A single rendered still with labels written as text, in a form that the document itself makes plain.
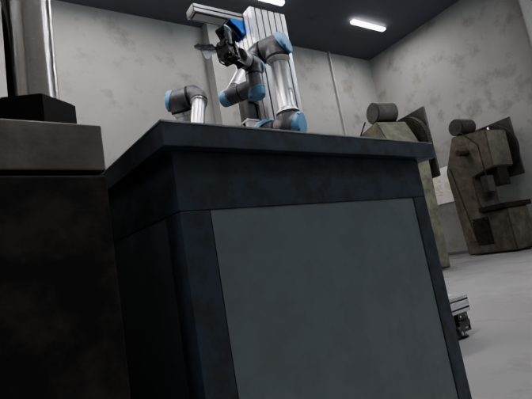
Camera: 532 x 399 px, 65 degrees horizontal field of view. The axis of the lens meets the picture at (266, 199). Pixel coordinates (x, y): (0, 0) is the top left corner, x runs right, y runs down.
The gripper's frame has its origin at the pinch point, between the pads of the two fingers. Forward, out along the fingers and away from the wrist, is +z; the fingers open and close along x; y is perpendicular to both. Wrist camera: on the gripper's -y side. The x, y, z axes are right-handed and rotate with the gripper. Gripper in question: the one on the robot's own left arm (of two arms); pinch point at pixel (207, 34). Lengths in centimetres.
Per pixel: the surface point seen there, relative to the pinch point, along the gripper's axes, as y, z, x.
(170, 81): -399, -545, 434
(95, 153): 75, 87, -29
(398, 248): 96, 30, -47
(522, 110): -133, -985, -174
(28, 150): 75, 93, -27
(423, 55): -403, -1074, -28
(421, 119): -125, -681, 3
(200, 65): -444, -617, 393
